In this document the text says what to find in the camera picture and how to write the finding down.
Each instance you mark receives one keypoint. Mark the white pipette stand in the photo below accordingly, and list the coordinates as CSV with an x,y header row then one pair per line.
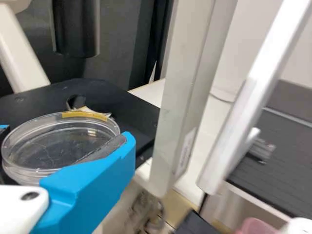
x,y
243,117

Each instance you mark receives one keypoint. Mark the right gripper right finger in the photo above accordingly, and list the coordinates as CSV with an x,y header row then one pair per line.
x,y
92,190

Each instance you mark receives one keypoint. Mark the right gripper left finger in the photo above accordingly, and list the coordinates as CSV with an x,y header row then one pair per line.
x,y
3,127

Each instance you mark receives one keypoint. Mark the petri dish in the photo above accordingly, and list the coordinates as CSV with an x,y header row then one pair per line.
x,y
53,143

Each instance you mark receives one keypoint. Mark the cream microscope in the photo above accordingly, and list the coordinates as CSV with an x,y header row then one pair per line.
x,y
185,73

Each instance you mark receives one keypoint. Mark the black platform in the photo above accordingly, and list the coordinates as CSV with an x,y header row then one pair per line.
x,y
200,225
287,170

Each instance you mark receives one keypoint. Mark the white-capped bottle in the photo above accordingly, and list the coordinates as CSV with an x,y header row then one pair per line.
x,y
256,226

